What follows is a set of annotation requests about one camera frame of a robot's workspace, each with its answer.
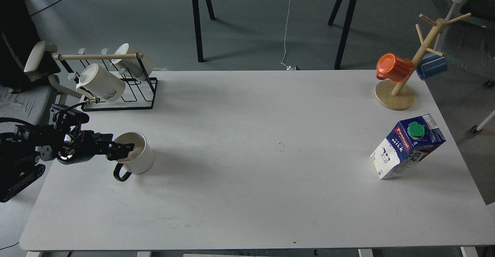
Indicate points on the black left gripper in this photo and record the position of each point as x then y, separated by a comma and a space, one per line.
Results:
64, 140

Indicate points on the white mug black handle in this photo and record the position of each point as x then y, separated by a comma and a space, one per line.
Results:
139, 160

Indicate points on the blue white milk carton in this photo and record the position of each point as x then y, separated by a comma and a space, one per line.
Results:
408, 143

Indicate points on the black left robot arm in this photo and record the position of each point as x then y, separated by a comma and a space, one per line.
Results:
20, 165

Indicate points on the white mug front on rack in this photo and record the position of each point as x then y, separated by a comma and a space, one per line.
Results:
96, 81

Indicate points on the white mug on rack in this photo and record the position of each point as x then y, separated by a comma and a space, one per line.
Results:
132, 65
96, 81

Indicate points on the white mug rear on rack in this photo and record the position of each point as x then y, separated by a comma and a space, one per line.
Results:
132, 65

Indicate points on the black table legs left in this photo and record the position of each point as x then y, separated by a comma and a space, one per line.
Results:
197, 26

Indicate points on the black table legs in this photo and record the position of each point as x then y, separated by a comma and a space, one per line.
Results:
345, 30
197, 26

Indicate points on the black table legs right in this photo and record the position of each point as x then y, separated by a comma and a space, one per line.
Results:
345, 30

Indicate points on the orange mug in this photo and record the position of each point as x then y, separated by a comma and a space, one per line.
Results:
393, 67

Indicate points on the wooden mug tree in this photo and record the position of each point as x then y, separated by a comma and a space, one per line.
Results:
398, 96

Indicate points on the blue mug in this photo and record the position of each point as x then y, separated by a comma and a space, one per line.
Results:
431, 65

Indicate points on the black wire mug rack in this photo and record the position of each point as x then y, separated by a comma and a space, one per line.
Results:
138, 95

